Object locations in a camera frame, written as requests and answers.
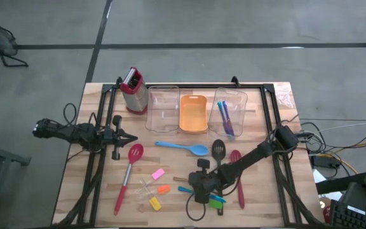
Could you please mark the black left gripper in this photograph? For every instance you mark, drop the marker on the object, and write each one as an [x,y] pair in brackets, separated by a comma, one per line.
[117,122]

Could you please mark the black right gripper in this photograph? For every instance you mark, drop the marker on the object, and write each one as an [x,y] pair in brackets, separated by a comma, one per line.
[203,165]

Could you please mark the iridescent cutlery piece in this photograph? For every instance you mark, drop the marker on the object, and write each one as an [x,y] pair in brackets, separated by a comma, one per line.
[184,190]

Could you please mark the blue silicone spoon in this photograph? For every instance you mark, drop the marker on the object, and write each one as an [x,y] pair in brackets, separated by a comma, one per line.
[199,149]

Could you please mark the black slotted spoon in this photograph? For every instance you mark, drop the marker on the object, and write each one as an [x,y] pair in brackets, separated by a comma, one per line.
[218,149]

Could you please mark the red silicone slotted spoon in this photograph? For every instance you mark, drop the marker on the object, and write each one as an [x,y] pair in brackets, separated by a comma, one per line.
[235,156]

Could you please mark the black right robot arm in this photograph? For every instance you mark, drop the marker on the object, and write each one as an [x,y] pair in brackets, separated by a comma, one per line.
[249,156]

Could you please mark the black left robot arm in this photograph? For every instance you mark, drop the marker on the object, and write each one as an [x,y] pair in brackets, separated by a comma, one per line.
[75,133]

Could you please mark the steel box grater red trim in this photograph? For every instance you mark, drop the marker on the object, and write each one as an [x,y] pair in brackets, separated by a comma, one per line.
[137,98]

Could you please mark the clear plastic bin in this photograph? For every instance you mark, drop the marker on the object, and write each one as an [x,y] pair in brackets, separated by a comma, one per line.
[162,108]
[240,105]

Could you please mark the orange plastic bin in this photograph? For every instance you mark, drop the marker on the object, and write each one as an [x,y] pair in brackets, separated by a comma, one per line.
[193,114]

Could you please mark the clear plastic bag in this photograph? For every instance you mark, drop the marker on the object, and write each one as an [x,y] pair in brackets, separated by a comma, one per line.
[284,95]

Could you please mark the white paper sheet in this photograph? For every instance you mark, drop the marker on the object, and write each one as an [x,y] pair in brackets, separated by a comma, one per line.
[319,176]

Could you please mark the black power adapter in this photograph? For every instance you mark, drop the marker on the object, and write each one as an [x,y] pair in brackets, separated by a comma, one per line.
[326,162]

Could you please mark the black operator desk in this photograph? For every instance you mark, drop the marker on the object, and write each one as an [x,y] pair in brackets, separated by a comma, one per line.
[338,186]

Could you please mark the black keyboard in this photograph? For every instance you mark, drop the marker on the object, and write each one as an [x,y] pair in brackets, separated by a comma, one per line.
[354,219]

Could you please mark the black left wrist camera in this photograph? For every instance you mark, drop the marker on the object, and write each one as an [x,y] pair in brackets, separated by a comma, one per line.
[107,137]

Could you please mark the black frame clamp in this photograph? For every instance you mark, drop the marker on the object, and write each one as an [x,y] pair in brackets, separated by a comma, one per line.
[119,82]
[235,82]

